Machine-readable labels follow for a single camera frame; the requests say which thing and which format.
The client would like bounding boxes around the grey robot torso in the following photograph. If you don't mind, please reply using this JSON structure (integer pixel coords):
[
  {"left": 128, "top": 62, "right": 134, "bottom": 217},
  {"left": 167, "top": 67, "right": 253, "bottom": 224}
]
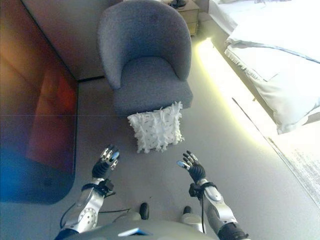
[{"left": 57, "top": 218, "right": 221, "bottom": 240}]

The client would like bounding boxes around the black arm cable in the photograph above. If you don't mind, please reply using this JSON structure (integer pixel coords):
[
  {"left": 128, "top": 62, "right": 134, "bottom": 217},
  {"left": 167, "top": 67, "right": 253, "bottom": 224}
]
[
  {"left": 198, "top": 189, "right": 208, "bottom": 235},
  {"left": 59, "top": 191, "right": 133, "bottom": 228}
]

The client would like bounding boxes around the silver robot leg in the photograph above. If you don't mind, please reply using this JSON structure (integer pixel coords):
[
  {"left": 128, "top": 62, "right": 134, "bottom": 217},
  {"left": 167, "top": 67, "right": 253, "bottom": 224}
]
[
  {"left": 112, "top": 202, "right": 151, "bottom": 223},
  {"left": 178, "top": 206, "right": 204, "bottom": 233}
]

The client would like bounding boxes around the silver robot left leg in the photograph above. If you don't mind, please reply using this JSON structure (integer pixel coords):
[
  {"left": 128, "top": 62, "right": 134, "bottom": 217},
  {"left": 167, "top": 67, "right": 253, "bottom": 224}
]
[{"left": 112, "top": 202, "right": 151, "bottom": 223}]

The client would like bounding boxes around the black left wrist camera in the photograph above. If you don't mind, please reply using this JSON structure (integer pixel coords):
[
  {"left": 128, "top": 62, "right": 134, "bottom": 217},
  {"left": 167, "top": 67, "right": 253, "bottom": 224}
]
[{"left": 104, "top": 178, "right": 115, "bottom": 193}]

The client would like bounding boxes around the white fringed cushion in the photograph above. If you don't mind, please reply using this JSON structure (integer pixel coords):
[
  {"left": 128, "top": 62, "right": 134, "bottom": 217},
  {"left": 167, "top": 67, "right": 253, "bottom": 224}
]
[{"left": 126, "top": 100, "right": 185, "bottom": 154}]

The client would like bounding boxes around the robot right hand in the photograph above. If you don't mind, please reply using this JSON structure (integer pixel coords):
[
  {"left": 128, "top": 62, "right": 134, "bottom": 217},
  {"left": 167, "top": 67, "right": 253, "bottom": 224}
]
[{"left": 176, "top": 150, "right": 207, "bottom": 181}]

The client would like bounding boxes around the beige wooden nightstand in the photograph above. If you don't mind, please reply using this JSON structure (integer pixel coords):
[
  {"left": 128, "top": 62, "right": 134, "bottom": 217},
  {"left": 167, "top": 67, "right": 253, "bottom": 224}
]
[{"left": 167, "top": 0, "right": 201, "bottom": 37}]

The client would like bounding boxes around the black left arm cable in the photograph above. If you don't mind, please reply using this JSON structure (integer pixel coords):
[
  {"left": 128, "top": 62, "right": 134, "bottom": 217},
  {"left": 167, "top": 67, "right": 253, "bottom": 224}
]
[{"left": 59, "top": 191, "right": 133, "bottom": 228}]

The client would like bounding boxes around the silver robot right leg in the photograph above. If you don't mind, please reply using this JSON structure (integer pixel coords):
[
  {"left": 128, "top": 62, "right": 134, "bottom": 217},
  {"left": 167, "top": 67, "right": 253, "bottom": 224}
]
[{"left": 178, "top": 206, "right": 204, "bottom": 233}]

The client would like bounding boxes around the white fringed bed throw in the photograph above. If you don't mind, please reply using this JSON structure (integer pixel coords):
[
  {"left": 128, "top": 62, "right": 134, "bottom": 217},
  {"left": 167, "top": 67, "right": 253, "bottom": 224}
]
[{"left": 224, "top": 37, "right": 320, "bottom": 136}]

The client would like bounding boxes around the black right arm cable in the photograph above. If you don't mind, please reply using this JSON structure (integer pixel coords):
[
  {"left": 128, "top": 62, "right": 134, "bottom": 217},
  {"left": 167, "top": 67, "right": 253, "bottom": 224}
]
[{"left": 198, "top": 189, "right": 208, "bottom": 235}]

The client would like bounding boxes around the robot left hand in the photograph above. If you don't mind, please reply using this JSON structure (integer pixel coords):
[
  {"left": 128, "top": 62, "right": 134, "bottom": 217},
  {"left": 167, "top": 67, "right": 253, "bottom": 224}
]
[{"left": 91, "top": 144, "right": 120, "bottom": 179}]

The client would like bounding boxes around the grey fabric armchair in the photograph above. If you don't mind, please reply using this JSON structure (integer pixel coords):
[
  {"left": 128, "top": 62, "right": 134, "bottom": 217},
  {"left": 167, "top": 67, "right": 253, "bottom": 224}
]
[{"left": 96, "top": 0, "right": 194, "bottom": 118}]

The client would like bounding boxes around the grey woven rug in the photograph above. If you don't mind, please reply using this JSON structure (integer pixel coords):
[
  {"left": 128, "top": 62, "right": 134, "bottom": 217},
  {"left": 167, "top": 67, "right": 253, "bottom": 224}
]
[{"left": 266, "top": 136, "right": 320, "bottom": 201}]

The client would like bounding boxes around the white bed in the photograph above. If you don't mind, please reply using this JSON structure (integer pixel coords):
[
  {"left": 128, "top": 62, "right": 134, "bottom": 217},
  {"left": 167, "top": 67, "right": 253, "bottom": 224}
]
[{"left": 208, "top": 0, "right": 320, "bottom": 136}]

